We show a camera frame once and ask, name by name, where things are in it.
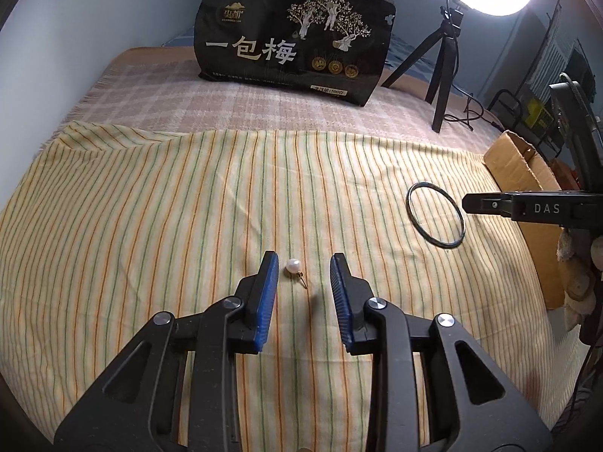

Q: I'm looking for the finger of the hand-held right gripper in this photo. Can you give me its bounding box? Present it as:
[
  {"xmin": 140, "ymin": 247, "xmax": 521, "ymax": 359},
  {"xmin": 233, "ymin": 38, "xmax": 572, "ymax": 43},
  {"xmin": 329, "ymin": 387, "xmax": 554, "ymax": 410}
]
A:
[{"xmin": 462, "ymin": 191, "xmax": 516, "ymax": 220}]

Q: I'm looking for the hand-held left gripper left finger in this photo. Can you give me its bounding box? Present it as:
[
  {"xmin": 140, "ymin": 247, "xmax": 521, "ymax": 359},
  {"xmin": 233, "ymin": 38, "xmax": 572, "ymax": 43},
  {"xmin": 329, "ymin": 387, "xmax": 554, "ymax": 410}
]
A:
[{"xmin": 54, "ymin": 250, "xmax": 280, "ymax": 452}]

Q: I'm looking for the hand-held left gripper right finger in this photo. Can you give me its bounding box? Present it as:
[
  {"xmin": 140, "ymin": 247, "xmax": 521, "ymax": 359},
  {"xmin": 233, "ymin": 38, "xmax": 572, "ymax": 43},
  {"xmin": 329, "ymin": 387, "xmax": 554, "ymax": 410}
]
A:
[{"xmin": 330, "ymin": 253, "xmax": 552, "ymax": 452}]

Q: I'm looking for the white pearl earring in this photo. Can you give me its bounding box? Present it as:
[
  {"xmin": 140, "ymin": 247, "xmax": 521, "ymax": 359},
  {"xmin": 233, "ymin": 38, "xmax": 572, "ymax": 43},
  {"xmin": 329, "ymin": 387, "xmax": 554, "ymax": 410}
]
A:
[{"xmin": 284, "ymin": 257, "xmax": 310, "ymax": 289}]

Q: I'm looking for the cardboard box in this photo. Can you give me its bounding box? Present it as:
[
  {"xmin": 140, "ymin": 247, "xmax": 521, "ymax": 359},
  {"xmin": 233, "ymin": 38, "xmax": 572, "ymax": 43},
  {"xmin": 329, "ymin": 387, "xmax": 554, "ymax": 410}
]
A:
[{"xmin": 484, "ymin": 130, "xmax": 566, "ymax": 310}]

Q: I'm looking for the dark thin bangle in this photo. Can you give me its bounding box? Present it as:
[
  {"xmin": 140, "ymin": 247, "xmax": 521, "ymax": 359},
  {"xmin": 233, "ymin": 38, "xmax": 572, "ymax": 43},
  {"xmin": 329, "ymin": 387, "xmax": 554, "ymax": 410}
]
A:
[{"xmin": 406, "ymin": 181, "xmax": 465, "ymax": 249}]

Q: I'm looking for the person's right hand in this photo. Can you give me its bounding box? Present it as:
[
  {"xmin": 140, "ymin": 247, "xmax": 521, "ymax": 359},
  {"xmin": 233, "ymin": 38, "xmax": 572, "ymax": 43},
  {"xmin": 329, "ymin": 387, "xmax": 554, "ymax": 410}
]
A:
[{"xmin": 557, "ymin": 233, "xmax": 603, "ymax": 333}]

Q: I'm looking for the black clothes rack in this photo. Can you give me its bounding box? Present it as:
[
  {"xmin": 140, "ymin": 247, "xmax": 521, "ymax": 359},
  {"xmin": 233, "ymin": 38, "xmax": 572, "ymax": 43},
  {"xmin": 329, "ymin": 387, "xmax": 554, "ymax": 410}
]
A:
[{"xmin": 487, "ymin": 0, "xmax": 594, "ymax": 161}]

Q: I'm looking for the black tripod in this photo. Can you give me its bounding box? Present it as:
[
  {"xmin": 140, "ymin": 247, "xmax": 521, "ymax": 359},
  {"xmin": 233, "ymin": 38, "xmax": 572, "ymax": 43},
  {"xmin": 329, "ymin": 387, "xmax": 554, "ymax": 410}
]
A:
[{"xmin": 381, "ymin": 0, "xmax": 468, "ymax": 133}]

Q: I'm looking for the yellow striped cloth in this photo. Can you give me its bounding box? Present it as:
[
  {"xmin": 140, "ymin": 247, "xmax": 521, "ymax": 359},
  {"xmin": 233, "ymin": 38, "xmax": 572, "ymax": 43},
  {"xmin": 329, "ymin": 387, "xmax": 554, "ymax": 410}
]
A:
[{"xmin": 0, "ymin": 120, "xmax": 559, "ymax": 452}]

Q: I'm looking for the white striped garment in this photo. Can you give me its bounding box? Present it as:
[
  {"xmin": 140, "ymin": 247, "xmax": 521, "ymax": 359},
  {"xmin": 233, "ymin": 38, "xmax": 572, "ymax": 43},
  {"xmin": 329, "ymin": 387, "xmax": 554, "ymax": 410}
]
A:
[{"xmin": 532, "ymin": 38, "xmax": 578, "ymax": 99}]

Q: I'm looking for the black garment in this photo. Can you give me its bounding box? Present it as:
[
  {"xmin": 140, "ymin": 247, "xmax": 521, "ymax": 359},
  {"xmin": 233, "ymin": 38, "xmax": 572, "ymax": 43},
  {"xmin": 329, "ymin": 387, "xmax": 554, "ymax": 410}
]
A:
[{"xmin": 565, "ymin": 49, "xmax": 594, "ymax": 86}]

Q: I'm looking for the black printed snack bag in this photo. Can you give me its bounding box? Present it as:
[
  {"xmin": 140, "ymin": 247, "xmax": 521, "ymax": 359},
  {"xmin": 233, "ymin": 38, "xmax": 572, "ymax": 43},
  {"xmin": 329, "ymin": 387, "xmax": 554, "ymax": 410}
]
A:
[{"xmin": 194, "ymin": 0, "xmax": 396, "ymax": 107}]

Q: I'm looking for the beige plaid blanket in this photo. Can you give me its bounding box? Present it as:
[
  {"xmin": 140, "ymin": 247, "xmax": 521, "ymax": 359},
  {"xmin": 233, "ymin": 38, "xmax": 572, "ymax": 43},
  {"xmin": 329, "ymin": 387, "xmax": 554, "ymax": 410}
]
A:
[{"xmin": 44, "ymin": 46, "xmax": 502, "ymax": 156}]

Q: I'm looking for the black cable with switch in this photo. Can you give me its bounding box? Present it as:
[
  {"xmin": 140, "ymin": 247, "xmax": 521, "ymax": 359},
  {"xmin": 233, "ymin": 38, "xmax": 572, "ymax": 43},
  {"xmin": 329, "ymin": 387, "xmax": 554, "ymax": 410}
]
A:
[{"xmin": 463, "ymin": 89, "xmax": 501, "ymax": 133}]

